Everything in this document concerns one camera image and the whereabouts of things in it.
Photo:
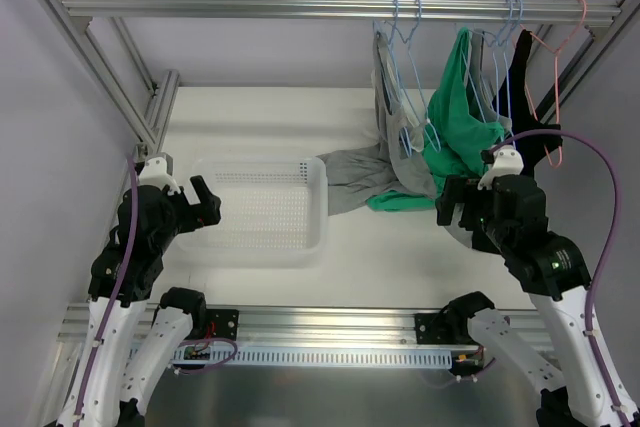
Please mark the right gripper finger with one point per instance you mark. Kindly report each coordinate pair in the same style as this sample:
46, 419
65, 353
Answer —
461, 222
452, 194

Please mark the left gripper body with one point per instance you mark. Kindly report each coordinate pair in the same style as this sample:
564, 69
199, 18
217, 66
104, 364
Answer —
195, 208

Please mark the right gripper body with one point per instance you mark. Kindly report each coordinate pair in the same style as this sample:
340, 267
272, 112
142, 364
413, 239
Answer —
451, 200

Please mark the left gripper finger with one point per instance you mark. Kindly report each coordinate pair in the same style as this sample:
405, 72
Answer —
209, 211
201, 189

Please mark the white tank top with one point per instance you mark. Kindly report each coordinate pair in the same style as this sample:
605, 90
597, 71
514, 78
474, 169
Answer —
379, 105

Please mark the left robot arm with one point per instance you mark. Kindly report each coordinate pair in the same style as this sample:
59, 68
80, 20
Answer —
112, 386

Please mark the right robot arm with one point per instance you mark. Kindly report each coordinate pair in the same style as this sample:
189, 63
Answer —
582, 387

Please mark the green tank top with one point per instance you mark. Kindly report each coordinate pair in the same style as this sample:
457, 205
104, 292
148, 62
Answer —
456, 142

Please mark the light grey tank top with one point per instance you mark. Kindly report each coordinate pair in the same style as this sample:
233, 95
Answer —
481, 106

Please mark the black tank top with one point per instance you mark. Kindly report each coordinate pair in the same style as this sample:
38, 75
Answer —
513, 102

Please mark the pink hanger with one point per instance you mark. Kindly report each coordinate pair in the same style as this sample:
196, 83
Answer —
556, 52

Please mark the white perforated plastic basket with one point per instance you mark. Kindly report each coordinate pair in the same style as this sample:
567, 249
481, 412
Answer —
274, 211

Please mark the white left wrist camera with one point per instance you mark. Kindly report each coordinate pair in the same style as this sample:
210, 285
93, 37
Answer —
157, 171

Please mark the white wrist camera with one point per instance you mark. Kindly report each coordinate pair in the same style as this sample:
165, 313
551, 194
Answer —
505, 160
157, 171

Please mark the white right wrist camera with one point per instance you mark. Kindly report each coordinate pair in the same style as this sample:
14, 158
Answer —
505, 160

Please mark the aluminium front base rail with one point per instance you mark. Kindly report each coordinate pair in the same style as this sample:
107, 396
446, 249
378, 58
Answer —
329, 327

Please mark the white slotted cable duct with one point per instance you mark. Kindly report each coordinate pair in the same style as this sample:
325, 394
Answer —
330, 357

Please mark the right aluminium frame post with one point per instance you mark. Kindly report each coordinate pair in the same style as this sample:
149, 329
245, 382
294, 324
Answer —
580, 59

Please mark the aluminium frame post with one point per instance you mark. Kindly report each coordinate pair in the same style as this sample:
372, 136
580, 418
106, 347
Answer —
150, 123
580, 59

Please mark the left aluminium frame post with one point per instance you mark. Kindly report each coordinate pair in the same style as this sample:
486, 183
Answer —
150, 123

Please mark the aluminium hanging rail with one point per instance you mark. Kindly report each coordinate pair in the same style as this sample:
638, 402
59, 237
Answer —
471, 11

